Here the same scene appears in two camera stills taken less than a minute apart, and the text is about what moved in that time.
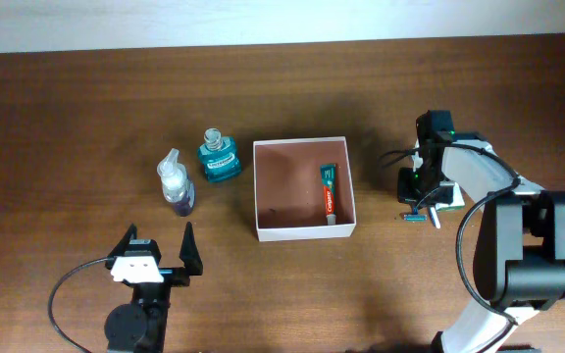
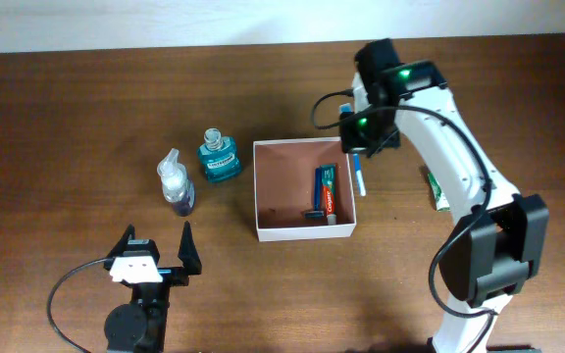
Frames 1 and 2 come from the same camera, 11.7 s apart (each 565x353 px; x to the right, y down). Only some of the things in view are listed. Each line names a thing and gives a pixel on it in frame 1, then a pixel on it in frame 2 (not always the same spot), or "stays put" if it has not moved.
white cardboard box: x=288 y=192 stays put
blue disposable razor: x=415 y=217 → x=316 y=213
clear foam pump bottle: x=177 y=185 stays put
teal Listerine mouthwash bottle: x=219 y=156 stays put
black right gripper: x=407 y=195 → x=353 y=140
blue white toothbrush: x=435 y=218 → x=347 y=108
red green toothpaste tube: x=329 y=180 stays put
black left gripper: x=191 y=259 stays put
